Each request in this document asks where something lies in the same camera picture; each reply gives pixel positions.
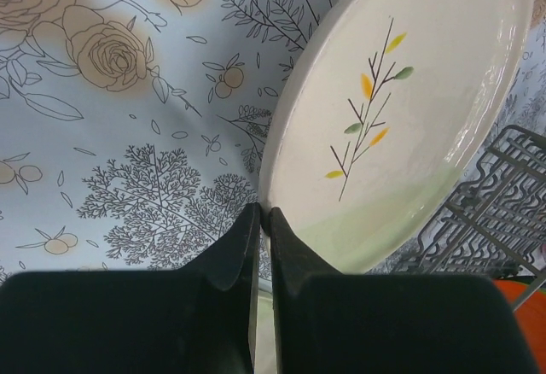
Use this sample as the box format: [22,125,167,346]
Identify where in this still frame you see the grey wire dish rack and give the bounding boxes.
[392,125,545,309]

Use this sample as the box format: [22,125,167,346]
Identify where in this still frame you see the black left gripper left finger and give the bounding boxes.
[1,203,260,373]

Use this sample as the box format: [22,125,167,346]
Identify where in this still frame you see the orange plastic plate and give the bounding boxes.
[494,276,546,373]

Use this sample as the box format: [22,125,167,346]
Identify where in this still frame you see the floral patterned table mat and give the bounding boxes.
[1,0,339,280]

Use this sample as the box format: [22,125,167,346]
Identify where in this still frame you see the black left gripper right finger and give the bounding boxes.
[270,208,539,373]

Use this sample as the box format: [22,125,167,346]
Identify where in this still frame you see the cream green plate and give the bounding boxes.
[258,0,533,273]

